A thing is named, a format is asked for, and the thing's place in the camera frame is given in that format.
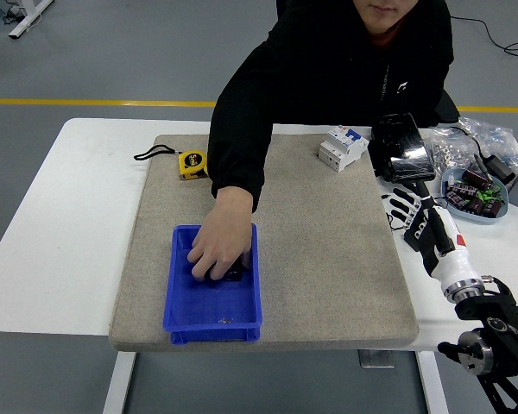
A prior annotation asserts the person's right hand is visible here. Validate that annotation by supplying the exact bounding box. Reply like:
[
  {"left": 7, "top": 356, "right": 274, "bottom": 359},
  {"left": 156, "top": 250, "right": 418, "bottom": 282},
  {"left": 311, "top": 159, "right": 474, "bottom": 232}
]
[{"left": 186, "top": 187, "right": 255, "bottom": 284}]

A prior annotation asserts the white table leg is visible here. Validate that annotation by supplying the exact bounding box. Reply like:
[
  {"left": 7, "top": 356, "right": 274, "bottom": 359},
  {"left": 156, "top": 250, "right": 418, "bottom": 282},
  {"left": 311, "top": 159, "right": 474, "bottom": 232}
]
[
  {"left": 102, "top": 351, "right": 136, "bottom": 414},
  {"left": 416, "top": 351, "right": 450, "bottom": 414}
]

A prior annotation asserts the blue plastic box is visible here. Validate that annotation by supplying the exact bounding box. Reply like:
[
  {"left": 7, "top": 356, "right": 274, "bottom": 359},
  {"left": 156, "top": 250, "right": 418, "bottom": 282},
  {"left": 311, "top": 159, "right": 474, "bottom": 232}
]
[{"left": 161, "top": 222, "right": 263, "bottom": 345}]

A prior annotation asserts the light blue bowl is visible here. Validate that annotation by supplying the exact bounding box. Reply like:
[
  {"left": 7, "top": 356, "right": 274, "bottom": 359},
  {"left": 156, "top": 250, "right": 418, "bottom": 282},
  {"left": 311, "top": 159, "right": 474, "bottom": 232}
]
[{"left": 439, "top": 166, "right": 510, "bottom": 226}]

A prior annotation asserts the grey metal table bracket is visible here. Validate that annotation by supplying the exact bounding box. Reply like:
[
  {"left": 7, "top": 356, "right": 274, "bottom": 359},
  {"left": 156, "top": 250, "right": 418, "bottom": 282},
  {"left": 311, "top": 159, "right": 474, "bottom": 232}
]
[{"left": 357, "top": 349, "right": 396, "bottom": 369}]

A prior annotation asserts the yellow tape measure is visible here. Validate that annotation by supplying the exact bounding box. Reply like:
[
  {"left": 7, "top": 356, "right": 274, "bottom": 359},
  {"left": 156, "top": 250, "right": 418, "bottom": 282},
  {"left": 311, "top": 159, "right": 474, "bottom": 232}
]
[{"left": 133, "top": 145, "right": 210, "bottom": 180}]

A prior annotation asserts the black power adapter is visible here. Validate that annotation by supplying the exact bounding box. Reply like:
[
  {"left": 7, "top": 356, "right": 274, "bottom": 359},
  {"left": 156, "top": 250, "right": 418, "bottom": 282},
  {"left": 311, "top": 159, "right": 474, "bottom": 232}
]
[{"left": 451, "top": 124, "right": 517, "bottom": 185}]

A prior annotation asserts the clear bag of metal washers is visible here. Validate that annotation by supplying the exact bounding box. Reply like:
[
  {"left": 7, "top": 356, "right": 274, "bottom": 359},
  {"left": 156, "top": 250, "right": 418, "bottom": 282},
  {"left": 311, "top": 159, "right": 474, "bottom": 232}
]
[{"left": 422, "top": 125, "right": 484, "bottom": 180}]

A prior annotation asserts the person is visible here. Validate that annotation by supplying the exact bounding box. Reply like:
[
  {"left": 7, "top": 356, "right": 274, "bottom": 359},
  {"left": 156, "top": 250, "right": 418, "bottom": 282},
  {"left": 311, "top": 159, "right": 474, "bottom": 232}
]
[{"left": 206, "top": 0, "right": 455, "bottom": 215}]

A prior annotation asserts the grey-brown mat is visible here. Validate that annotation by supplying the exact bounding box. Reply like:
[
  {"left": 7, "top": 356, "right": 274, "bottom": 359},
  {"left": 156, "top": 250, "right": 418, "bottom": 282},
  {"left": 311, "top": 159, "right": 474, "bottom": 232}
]
[{"left": 108, "top": 133, "right": 420, "bottom": 353}]

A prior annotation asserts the clear bag of blue parts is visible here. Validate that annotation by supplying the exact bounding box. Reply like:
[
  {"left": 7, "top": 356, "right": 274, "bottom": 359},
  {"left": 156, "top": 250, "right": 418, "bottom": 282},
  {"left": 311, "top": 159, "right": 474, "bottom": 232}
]
[{"left": 458, "top": 116, "right": 518, "bottom": 169}]

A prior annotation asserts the grey metal probe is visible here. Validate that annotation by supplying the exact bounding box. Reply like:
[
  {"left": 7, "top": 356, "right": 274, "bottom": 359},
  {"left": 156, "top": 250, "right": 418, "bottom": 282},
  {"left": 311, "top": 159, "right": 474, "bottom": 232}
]
[{"left": 472, "top": 151, "right": 492, "bottom": 176}]

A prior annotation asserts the black wrapped case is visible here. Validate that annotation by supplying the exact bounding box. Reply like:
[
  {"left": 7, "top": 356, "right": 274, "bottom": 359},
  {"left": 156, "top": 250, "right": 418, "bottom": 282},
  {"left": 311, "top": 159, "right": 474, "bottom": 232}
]
[{"left": 366, "top": 112, "right": 436, "bottom": 184}]

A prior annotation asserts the white circuit breaker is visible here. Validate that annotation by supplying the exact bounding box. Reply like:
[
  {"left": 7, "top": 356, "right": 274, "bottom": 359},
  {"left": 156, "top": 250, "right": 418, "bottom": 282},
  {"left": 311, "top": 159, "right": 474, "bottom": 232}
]
[{"left": 318, "top": 125, "right": 370, "bottom": 173}]

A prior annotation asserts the black floor cables bundle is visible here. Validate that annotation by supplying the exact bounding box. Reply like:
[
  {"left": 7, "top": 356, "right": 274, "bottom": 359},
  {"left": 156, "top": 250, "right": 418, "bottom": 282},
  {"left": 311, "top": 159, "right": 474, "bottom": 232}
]
[{"left": 2, "top": 2, "right": 29, "bottom": 23}]

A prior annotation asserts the white desk frame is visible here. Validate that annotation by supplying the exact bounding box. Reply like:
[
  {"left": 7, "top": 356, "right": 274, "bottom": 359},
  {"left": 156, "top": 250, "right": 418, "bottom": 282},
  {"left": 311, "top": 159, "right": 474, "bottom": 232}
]
[{"left": 7, "top": 0, "right": 55, "bottom": 40}]

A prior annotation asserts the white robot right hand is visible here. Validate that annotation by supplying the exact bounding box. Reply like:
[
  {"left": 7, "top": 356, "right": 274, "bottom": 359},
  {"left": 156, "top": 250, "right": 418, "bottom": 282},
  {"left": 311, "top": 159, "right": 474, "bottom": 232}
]
[{"left": 388, "top": 179, "right": 480, "bottom": 292}]

